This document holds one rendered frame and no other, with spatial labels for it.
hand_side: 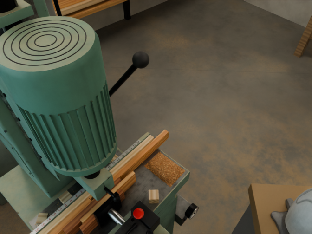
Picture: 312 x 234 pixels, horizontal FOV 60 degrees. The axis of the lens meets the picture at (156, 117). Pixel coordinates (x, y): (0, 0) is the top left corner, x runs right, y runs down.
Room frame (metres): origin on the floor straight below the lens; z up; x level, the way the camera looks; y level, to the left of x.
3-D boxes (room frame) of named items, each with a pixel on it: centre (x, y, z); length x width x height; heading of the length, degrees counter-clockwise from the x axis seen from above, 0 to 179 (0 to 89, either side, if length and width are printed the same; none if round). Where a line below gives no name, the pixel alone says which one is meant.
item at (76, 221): (0.36, 0.19, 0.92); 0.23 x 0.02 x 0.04; 138
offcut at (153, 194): (0.39, 0.01, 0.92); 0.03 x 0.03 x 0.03; 1
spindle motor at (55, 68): (0.40, 0.19, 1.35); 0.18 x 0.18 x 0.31
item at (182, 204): (0.50, -0.09, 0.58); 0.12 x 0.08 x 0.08; 48
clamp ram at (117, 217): (0.31, 0.12, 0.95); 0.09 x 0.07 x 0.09; 138
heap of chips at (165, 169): (0.51, -0.03, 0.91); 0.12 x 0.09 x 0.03; 48
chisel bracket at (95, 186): (0.41, 0.20, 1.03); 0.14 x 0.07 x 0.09; 48
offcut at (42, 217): (0.35, 0.39, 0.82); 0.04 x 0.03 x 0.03; 177
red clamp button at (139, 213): (0.29, 0.05, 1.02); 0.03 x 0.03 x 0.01
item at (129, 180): (0.38, 0.15, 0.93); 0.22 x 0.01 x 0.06; 138
